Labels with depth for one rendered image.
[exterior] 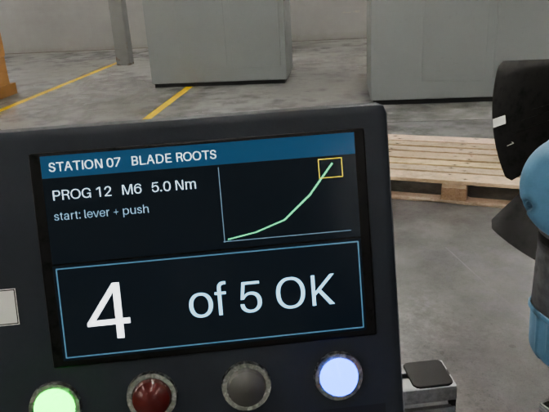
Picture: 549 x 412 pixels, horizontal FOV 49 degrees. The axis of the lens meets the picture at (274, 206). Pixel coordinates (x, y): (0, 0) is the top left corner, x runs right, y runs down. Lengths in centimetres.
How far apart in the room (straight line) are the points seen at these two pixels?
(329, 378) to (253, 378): 4
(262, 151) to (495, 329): 226
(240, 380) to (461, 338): 214
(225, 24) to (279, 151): 770
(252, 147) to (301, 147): 3
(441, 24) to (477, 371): 458
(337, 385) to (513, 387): 192
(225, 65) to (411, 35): 272
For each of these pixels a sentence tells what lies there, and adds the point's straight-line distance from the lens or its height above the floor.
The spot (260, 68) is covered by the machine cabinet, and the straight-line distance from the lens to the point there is 800.
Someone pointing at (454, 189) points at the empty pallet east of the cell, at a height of 9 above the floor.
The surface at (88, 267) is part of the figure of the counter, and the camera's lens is 33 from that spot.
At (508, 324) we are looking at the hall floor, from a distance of 257.
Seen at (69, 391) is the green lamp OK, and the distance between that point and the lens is 35.
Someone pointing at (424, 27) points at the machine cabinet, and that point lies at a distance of 637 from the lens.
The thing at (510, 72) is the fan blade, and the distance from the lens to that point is 122.
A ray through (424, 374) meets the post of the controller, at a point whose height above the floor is 106.
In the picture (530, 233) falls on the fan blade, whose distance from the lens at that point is 93.
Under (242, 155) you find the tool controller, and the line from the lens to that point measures 31.
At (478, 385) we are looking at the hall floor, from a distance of 222.
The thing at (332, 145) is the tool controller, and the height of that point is 124.
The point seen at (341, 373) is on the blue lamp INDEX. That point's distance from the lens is 33.
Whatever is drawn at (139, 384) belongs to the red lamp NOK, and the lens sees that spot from 34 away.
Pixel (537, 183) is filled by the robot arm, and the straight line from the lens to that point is 44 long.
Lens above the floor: 132
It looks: 21 degrees down
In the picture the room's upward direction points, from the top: 3 degrees counter-clockwise
